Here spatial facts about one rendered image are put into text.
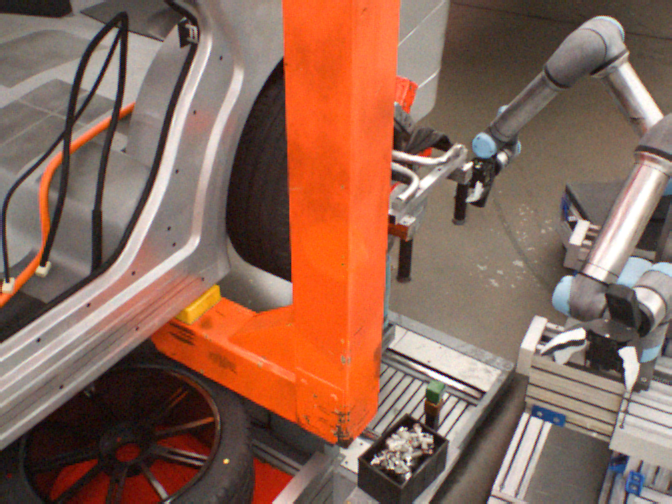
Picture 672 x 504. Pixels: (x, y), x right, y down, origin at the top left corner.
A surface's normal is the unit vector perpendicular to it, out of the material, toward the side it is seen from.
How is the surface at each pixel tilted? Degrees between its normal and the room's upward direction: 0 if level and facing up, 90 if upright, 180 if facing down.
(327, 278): 90
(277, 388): 90
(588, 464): 0
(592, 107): 0
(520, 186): 0
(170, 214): 90
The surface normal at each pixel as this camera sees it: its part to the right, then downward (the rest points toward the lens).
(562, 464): 0.00, -0.79
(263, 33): 0.83, 0.34
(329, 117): -0.55, 0.50
